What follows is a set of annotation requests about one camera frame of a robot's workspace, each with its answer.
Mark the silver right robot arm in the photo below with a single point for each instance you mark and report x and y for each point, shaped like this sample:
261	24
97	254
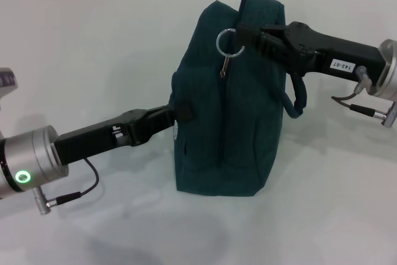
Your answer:
389	69

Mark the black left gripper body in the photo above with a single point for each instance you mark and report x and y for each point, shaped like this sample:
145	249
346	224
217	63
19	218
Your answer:
102	136

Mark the dark teal insulated lunch bag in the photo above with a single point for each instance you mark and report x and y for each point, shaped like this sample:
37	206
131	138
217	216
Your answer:
242	122

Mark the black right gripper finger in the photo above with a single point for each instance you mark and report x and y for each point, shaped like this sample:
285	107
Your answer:
257	32
276	52

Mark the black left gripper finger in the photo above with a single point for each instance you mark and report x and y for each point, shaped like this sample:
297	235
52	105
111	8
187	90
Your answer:
173	116

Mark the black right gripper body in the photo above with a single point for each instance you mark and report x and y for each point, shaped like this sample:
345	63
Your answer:
335	54

